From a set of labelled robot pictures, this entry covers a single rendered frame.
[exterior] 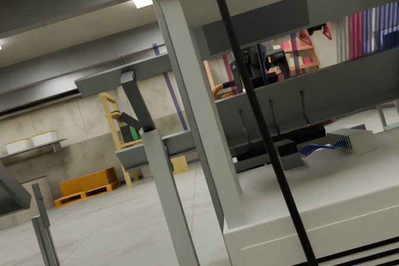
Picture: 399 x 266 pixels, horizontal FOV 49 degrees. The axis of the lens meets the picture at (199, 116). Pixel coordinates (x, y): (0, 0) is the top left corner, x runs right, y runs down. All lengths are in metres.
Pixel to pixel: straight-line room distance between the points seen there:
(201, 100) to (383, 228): 0.33
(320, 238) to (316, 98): 0.95
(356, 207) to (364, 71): 0.94
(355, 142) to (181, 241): 0.72
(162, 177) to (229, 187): 0.82
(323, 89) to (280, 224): 0.94
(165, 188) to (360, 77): 0.76
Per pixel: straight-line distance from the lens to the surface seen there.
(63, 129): 11.31
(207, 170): 1.08
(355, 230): 0.71
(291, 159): 1.11
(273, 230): 0.69
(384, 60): 1.60
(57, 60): 8.77
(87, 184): 10.12
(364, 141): 1.06
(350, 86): 1.61
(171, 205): 1.49
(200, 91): 0.68
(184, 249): 1.52
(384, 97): 1.68
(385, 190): 0.71
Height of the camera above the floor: 0.78
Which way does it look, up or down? 1 degrees up
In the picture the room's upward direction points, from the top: 17 degrees counter-clockwise
